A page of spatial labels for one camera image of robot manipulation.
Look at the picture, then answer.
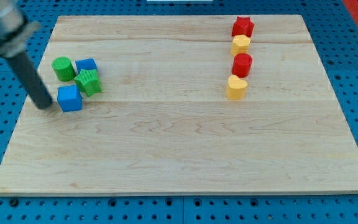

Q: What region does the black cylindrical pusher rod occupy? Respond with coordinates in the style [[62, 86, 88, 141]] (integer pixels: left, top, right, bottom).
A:
[[6, 51, 52, 110]]

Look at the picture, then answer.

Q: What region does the blue cube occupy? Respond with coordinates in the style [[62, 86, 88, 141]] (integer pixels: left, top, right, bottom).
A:
[[57, 85, 83, 112]]

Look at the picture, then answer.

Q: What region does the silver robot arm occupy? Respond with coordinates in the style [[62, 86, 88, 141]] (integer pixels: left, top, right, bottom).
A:
[[0, 0, 52, 110]]

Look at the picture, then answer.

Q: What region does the green cylinder block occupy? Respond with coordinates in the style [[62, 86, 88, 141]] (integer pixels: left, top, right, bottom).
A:
[[52, 57, 76, 82]]

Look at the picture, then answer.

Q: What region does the green star block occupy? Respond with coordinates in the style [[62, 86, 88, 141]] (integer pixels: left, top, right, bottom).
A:
[[74, 69, 102, 97]]

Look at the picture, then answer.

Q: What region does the blue block behind star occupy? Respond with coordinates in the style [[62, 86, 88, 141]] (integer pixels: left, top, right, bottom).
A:
[[75, 58, 98, 73]]

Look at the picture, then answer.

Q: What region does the light wooden board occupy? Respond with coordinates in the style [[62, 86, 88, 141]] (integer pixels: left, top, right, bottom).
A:
[[0, 15, 358, 197]]

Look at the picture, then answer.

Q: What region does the yellow heart block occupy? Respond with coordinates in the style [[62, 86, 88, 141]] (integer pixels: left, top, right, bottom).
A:
[[226, 75, 248, 100]]

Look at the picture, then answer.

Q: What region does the red cylinder block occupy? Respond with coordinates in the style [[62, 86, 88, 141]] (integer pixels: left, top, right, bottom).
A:
[[231, 53, 253, 78]]

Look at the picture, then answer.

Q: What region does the yellow hexagon block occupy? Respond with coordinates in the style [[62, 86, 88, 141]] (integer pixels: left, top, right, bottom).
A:
[[231, 35, 251, 56]]

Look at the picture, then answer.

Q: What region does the red star block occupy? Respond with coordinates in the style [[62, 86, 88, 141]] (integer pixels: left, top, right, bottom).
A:
[[231, 16, 254, 37]]

